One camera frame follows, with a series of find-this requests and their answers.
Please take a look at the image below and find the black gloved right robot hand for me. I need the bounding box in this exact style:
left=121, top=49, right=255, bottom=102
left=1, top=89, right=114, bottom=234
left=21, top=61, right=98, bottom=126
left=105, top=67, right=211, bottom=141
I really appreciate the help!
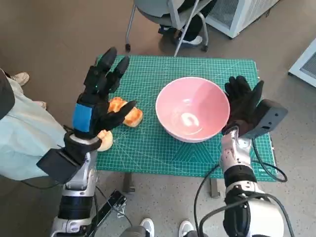
left=221, top=75, right=265, bottom=136

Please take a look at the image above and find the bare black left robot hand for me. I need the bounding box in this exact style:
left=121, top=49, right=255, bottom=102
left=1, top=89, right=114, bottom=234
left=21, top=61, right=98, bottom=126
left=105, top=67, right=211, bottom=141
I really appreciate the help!
left=71, top=46, right=138, bottom=141

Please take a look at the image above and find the pale round toy bread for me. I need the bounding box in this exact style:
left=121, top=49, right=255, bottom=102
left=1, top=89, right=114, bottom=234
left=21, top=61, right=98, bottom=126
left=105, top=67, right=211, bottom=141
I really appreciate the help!
left=95, top=129, right=114, bottom=153

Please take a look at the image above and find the pink bowl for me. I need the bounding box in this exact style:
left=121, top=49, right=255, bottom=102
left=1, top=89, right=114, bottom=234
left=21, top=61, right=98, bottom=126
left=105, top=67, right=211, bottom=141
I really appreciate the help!
left=155, top=77, right=231, bottom=143

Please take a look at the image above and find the browned split toy bread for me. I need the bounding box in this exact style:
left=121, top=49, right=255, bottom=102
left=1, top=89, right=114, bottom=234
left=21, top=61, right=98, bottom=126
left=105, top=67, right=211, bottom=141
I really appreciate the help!
left=107, top=96, right=144, bottom=128

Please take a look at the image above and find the person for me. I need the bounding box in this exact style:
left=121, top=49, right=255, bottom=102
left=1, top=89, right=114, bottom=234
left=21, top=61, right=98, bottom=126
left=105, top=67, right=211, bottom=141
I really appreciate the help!
left=0, top=68, right=75, bottom=182
left=158, top=0, right=218, bottom=47
left=118, top=217, right=205, bottom=237

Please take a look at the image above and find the white appliance with grille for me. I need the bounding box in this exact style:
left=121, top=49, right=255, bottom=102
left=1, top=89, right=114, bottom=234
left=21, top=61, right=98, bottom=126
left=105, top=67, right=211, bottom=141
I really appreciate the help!
left=288, top=37, right=316, bottom=88
left=204, top=0, right=281, bottom=40

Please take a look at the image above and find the green cutting mat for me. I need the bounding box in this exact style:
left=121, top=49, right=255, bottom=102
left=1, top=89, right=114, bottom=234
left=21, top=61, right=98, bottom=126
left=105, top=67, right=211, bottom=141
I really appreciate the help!
left=95, top=54, right=277, bottom=182

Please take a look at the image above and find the grey table leg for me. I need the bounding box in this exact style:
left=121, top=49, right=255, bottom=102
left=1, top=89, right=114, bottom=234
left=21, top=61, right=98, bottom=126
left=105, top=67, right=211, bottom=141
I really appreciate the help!
left=122, top=172, right=136, bottom=194
left=209, top=178, right=221, bottom=198

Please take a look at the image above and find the grey office chair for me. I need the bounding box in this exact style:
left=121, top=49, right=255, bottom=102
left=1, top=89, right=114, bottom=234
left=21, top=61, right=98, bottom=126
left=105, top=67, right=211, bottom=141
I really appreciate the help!
left=125, top=0, right=209, bottom=57

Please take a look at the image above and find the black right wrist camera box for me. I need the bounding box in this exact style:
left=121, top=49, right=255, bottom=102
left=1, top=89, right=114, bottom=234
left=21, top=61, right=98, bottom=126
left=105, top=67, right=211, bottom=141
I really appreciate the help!
left=238, top=99, right=289, bottom=139

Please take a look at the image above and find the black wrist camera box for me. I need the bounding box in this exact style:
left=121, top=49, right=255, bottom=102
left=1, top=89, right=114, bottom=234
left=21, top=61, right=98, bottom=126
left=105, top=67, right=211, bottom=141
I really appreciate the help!
left=36, top=148, right=82, bottom=185
left=238, top=99, right=289, bottom=139

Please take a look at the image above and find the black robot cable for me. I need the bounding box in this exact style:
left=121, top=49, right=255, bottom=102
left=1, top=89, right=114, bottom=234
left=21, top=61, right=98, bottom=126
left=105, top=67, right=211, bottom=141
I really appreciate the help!
left=193, top=163, right=223, bottom=237
left=251, top=138, right=289, bottom=183
left=198, top=193, right=296, bottom=237

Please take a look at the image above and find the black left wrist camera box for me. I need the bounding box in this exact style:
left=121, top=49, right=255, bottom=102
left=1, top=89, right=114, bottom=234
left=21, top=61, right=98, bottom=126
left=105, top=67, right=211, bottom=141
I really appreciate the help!
left=36, top=148, right=82, bottom=185

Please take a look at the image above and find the black metal rail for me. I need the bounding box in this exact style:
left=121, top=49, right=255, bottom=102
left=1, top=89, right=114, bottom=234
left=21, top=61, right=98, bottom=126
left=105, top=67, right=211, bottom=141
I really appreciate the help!
left=83, top=189, right=128, bottom=237

